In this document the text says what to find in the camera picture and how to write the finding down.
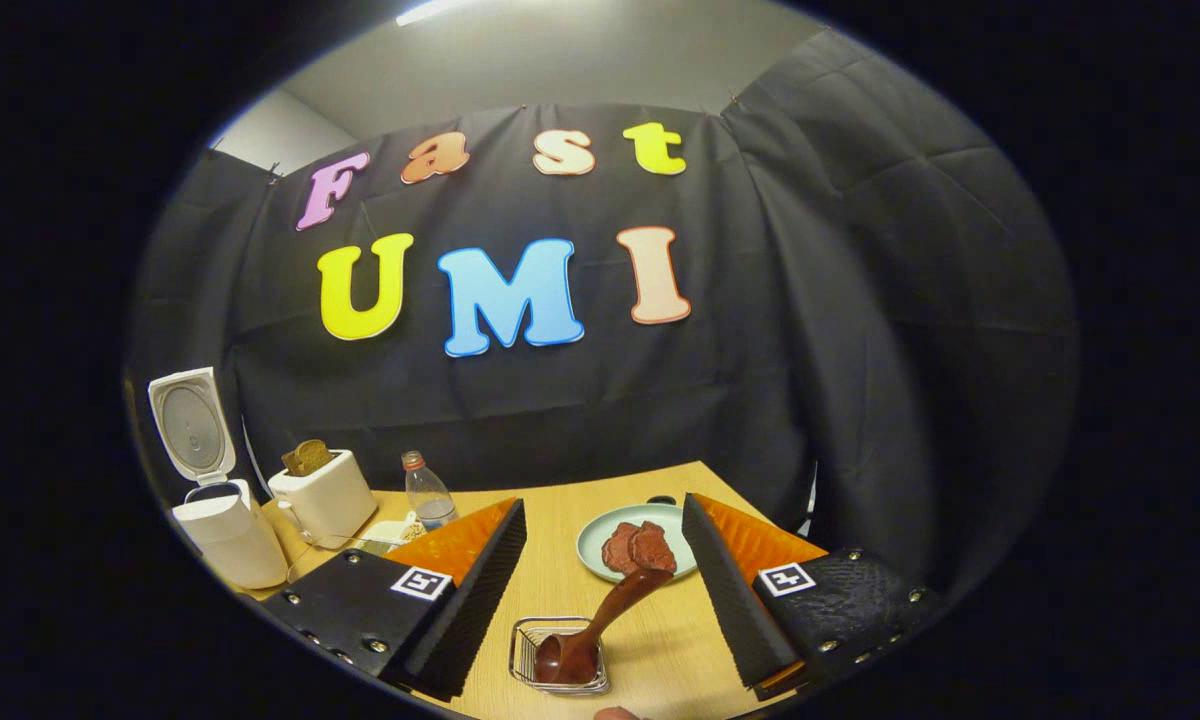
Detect white divided rice dish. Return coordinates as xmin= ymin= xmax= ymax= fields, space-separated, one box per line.
xmin=360 ymin=512 xmax=428 ymax=556

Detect white rice cooker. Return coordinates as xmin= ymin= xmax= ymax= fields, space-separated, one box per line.
xmin=148 ymin=367 xmax=291 ymax=591

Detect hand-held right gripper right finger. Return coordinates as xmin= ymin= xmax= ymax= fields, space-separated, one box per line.
xmin=682 ymin=493 xmax=946 ymax=699

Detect white toaster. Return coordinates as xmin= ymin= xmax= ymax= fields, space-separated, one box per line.
xmin=267 ymin=448 xmax=378 ymax=549

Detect brown bread slices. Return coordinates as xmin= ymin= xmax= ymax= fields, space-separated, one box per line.
xmin=281 ymin=439 xmax=335 ymax=477

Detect wire chopstick holder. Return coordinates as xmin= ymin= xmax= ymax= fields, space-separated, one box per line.
xmin=508 ymin=616 xmax=611 ymax=696

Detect dark wooden spoon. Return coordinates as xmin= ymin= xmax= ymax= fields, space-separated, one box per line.
xmin=533 ymin=567 xmax=674 ymax=686

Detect black backdrop cloth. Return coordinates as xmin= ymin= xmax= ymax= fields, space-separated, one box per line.
xmin=125 ymin=30 xmax=1079 ymax=601

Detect ceiling light panel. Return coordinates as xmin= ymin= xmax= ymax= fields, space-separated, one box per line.
xmin=395 ymin=0 xmax=481 ymax=27

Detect pale green plate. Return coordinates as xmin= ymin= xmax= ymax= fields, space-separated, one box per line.
xmin=576 ymin=502 xmax=701 ymax=584

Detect clear plastic water bottle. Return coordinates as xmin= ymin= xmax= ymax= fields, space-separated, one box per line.
xmin=402 ymin=450 xmax=458 ymax=532

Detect white toaster cable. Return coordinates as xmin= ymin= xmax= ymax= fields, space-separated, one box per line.
xmin=285 ymin=525 xmax=373 ymax=553

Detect brown meat slices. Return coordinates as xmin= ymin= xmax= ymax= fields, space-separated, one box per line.
xmin=601 ymin=520 xmax=678 ymax=577

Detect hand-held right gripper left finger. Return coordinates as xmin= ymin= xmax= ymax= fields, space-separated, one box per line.
xmin=260 ymin=498 xmax=527 ymax=701

